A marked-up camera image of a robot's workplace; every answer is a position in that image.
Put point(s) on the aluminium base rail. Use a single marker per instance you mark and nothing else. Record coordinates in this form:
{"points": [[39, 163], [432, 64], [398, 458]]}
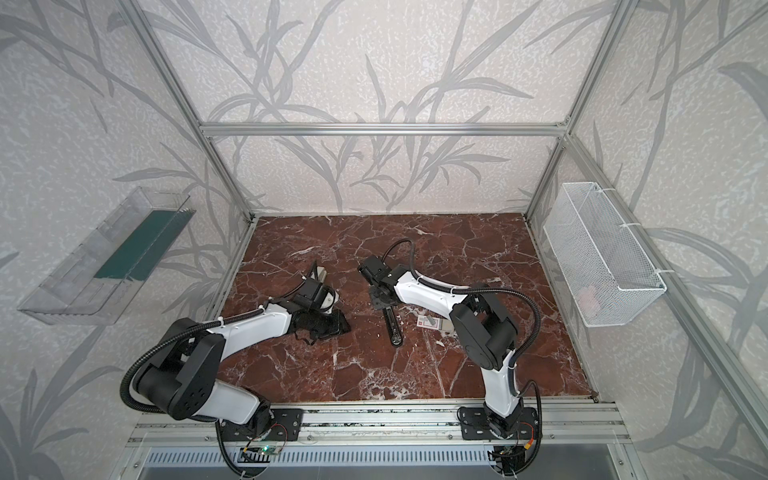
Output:
{"points": [[427, 433]]}

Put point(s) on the green circuit board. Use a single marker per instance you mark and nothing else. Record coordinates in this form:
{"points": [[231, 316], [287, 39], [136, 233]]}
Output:
{"points": [[259, 454]]}

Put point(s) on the pink object in basket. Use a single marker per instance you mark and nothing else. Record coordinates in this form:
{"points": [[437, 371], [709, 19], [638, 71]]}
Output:
{"points": [[588, 301]]}

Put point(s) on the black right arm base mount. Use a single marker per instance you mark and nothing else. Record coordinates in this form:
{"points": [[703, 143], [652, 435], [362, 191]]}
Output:
{"points": [[480, 423]]}

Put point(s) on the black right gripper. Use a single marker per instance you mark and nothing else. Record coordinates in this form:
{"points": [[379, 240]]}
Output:
{"points": [[384, 297]]}

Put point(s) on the aluminium frame profiles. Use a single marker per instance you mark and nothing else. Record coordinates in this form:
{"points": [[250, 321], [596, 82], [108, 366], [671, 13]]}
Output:
{"points": [[744, 394]]}

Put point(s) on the white wire mesh basket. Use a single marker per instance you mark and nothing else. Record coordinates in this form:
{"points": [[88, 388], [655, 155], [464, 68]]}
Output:
{"points": [[595, 245]]}

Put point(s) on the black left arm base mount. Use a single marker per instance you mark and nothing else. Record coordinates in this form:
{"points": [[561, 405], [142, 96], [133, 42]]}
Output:
{"points": [[283, 425]]}

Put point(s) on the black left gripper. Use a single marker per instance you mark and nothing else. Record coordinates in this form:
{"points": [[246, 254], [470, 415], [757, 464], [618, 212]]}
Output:
{"points": [[321, 312]]}

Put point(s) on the clear plastic wall tray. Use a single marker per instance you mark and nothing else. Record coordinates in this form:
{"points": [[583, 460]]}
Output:
{"points": [[95, 283]]}

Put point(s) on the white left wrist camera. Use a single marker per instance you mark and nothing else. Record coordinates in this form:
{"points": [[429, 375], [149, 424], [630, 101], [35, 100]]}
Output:
{"points": [[329, 300]]}

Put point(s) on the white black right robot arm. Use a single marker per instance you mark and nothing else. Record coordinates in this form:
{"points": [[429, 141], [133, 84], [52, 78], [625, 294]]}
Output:
{"points": [[484, 326]]}

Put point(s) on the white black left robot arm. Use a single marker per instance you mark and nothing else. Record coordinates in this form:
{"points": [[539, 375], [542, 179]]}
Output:
{"points": [[179, 375]]}

